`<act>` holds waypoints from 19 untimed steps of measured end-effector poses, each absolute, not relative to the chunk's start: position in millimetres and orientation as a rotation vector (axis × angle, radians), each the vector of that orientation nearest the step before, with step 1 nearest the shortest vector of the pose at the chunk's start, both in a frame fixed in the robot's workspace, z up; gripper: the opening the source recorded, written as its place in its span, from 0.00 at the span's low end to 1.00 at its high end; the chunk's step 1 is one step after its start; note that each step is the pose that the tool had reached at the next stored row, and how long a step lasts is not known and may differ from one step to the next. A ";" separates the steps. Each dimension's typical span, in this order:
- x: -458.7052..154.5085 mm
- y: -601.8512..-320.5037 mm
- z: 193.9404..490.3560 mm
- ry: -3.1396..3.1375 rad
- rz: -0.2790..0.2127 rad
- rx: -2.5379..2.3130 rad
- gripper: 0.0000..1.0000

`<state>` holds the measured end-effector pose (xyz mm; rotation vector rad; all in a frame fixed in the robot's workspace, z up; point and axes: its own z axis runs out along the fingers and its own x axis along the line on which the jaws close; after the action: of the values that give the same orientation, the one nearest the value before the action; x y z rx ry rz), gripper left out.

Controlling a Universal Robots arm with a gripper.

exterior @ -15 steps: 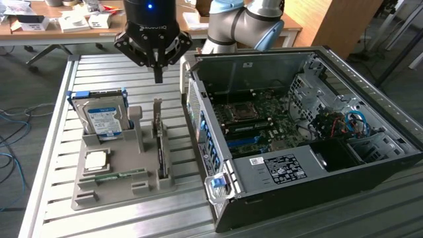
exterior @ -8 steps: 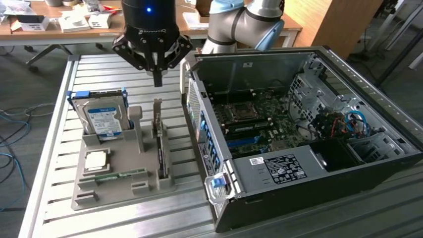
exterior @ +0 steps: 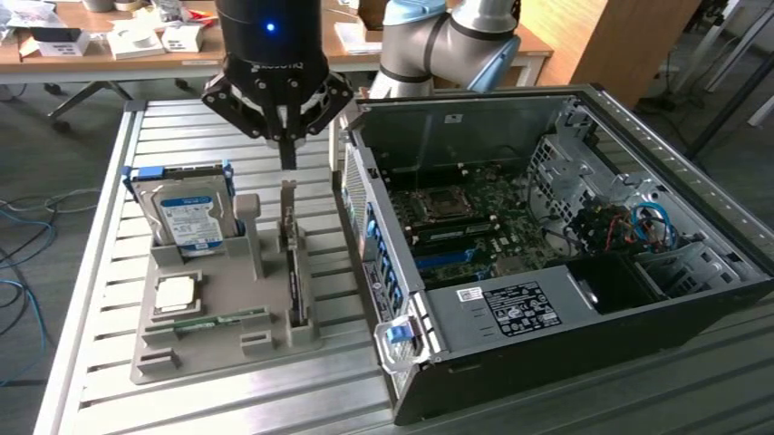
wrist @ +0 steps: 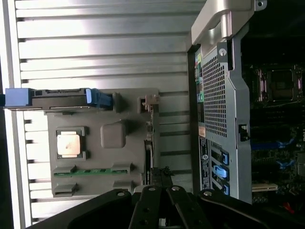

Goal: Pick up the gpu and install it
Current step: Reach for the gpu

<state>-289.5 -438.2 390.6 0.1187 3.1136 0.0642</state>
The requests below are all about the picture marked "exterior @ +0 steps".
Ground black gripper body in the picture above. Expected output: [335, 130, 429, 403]
[214, 0, 333, 119]

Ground white paper stack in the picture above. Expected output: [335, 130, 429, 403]
[333, 21, 385, 56]

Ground small white box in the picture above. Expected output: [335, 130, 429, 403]
[160, 23, 206, 53]

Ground flat white box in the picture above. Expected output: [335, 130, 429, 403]
[106, 24, 167, 61]

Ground hard disk in blue caddy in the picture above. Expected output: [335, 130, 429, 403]
[123, 159, 238, 259]

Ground metal CPU socket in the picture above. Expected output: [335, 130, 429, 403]
[410, 187, 478, 224]

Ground green RAM stick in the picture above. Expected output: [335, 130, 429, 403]
[147, 306, 268, 332]
[415, 220, 497, 245]

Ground white box with black lid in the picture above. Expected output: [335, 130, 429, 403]
[30, 26, 92, 58]

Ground blue expansion slot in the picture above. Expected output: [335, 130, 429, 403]
[415, 248, 478, 273]

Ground grey plastic parts rack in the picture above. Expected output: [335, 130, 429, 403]
[130, 192, 327, 385]

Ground silver CPU chip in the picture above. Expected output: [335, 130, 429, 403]
[154, 275, 200, 314]

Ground clear plastic bag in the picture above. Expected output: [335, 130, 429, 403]
[0, 0, 68, 31]

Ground green motherboard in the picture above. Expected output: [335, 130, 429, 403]
[386, 165, 586, 291]

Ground silver chipset heatsink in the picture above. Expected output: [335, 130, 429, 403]
[497, 257, 535, 277]

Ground blue case latch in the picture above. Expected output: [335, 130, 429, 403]
[386, 324, 414, 349]

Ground grey power supply unit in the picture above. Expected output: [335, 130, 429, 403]
[425, 265, 606, 354]

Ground wooden cabinet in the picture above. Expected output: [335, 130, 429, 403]
[519, 0, 704, 110]

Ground open black PC case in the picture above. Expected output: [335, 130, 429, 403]
[329, 82, 774, 427]

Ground silver disk bay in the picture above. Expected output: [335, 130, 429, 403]
[633, 241, 744, 301]

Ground white table leg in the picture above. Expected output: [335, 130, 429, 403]
[704, 0, 774, 127]

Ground wooden desk white frame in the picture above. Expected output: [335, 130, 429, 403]
[323, 0, 555, 99]
[0, 0, 226, 133]

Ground white floor cable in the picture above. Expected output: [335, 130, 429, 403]
[0, 188, 103, 215]

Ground blue floor cable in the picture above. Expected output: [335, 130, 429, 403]
[0, 201, 58, 271]
[0, 278, 50, 389]

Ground red wire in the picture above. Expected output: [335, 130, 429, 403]
[609, 213, 637, 248]

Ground blue wire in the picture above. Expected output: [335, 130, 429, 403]
[627, 202, 680, 253]

